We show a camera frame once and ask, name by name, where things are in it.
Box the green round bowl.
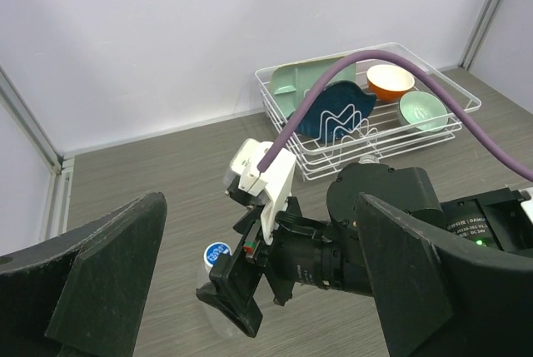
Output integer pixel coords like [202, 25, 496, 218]
[397, 91, 449, 132]

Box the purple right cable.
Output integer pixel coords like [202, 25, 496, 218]
[257, 50, 533, 183]

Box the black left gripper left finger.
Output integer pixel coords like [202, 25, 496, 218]
[1, 192, 167, 356]

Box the green rectangular tray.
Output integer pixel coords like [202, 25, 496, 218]
[269, 57, 341, 118]

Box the dark blue leaf plate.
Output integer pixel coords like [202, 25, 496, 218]
[295, 80, 377, 143]

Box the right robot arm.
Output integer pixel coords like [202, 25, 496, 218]
[196, 163, 532, 355]

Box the orange bowl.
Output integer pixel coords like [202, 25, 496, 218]
[366, 64, 415, 102]

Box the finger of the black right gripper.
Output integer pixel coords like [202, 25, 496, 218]
[196, 255, 263, 337]

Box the blue white bottle cap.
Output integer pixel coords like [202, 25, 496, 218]
[203, 241, 232, 270]

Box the labelled clear plastic bottle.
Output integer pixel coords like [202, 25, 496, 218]
[359, 155, 380, 164]

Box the white wire dish rack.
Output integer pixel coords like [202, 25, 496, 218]
[255, 52, 462, 181]

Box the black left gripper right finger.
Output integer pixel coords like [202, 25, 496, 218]
[355, 194, 532, 356]

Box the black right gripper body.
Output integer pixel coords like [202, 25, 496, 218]
[232, 206, 294, 306]

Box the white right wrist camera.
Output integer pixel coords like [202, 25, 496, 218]
[223, 138, 296, 245]

